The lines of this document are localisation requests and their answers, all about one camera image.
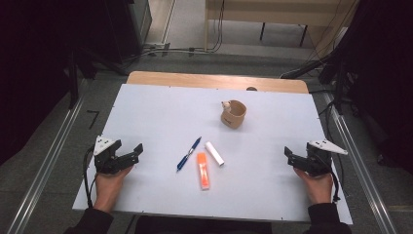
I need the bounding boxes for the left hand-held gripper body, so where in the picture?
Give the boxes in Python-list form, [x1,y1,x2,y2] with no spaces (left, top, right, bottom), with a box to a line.
[94,135,131,176]

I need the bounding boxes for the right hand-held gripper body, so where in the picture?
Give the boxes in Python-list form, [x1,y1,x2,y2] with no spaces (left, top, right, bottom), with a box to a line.
[301,138,349,177]

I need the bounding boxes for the blue pen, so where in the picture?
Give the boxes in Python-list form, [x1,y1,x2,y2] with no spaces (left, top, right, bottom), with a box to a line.
[175,136,203,173]

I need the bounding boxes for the orange highlighter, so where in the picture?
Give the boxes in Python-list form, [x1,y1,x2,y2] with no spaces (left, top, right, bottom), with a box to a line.
[196,152,211,191]

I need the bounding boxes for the beige pen holder with bear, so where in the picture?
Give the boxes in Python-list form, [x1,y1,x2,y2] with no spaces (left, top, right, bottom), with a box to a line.
[220,99,247,130]

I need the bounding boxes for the white glue stick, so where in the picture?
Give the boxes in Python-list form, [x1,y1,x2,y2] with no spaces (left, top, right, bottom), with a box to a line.
[204,140,226,168]

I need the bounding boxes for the person's right hand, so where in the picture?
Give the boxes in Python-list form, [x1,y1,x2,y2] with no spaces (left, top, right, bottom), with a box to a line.
[293,167,335,206]

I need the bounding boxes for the person's left hand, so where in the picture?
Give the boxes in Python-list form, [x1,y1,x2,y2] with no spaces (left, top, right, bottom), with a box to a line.
[93,165,134,215]

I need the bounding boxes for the white table board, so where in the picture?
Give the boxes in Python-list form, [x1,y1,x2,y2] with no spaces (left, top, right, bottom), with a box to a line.
[71,83,354,226]

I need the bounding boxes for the black metal stand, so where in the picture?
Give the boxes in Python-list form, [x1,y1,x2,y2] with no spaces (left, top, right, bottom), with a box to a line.
[319,55,346,115]
[65,48,129,110]

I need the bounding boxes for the person's dark clothing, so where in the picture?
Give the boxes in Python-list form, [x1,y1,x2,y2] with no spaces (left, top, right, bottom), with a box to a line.
[133,214,273,234]

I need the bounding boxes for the black curtain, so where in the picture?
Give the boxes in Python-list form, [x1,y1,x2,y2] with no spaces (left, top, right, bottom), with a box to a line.
[339,0,413,175]
[0,0,79,165]

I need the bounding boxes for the dark cabinet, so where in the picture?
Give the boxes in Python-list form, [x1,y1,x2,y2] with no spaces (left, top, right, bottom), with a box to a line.
[105,0,154,64]

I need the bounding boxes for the light wooden desk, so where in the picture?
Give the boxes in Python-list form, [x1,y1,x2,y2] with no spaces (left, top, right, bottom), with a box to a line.
[204,0,360,55]

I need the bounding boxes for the black cable beside table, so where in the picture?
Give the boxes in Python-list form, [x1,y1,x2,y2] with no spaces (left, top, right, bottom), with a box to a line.
[319,99,346,189]

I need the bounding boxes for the left hand-held gripper cable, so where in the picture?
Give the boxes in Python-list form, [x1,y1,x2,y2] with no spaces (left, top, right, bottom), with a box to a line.
[82,145,99,210]

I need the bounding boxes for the hand-held gripper cable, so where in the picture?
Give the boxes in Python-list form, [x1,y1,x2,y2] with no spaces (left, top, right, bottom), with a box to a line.
[82,145,99,210]
[328,170,342,203]

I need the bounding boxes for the right hand-held gripper cable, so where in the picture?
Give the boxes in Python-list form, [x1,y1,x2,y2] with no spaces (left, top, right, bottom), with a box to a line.
[328,170,342,203]

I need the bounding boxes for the metal floor rail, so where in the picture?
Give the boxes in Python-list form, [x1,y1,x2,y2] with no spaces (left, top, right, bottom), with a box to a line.
[323,92,399,234]
[5,96,86,234]

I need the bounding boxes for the floor cables bundle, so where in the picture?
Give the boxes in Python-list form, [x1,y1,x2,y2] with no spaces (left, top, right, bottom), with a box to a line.
[122,41,225,64]

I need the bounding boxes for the hanging black cables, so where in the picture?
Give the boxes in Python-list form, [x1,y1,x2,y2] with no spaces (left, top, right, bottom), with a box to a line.
[211,0,226,53]

